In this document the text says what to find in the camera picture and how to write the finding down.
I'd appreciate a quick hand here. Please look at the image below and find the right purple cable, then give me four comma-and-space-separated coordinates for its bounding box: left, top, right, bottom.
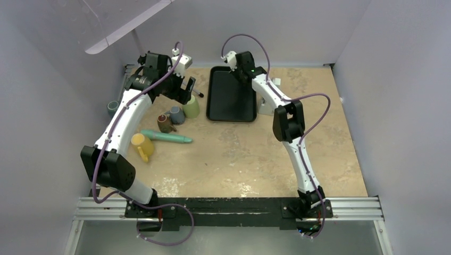
221, 33, 332, 239

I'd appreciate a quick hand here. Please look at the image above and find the teal cylinder toy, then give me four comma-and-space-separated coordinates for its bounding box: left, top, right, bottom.
140, 130, 193, 144

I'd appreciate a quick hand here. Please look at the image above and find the purple cable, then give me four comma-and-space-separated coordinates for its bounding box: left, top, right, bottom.
91, 41, 185, 205
221, 33, 332, 239

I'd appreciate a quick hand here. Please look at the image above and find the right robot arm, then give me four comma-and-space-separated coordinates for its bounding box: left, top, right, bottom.
223, 51, 324, 218

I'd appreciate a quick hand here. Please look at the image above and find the dark teal mug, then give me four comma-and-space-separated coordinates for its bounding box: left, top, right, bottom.
107, 100, 120, 118

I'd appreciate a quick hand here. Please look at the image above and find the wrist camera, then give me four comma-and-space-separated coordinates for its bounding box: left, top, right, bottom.
171, 48, 193, 78
221, 50, 237, 71

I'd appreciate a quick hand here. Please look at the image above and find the black tray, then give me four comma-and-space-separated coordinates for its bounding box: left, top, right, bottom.
206, 66, 257, 123

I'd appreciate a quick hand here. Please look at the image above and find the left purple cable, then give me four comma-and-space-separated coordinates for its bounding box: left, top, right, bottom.
91, 41, 185, 205

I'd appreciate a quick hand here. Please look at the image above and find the green cup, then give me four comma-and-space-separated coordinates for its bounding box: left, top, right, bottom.
182, 95, 200, 118

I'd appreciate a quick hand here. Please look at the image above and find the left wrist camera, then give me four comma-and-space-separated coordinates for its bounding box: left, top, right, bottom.
171, 48, 193, 78

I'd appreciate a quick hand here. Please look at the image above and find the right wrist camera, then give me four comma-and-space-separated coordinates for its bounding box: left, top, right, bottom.
221, 50, 237, 71

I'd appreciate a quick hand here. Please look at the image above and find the blue patterned mug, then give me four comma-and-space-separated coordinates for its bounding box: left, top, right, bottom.
164, 106, 186, 125

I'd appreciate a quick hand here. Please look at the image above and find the yellow mug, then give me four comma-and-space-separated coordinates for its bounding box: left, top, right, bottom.
131, 133, 155, 163

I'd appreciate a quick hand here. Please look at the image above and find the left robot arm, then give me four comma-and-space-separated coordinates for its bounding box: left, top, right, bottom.
80, 49, 196, 217

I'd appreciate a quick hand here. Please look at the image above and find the brown mug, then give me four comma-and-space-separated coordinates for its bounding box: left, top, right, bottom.
157, 114, 177, 133

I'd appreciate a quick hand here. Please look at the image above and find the tripod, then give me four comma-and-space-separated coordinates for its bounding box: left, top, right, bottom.
182, 82, 204, 98

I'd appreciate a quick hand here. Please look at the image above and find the aluminium rail frame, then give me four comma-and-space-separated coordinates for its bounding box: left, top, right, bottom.
63, 197, 393, 254

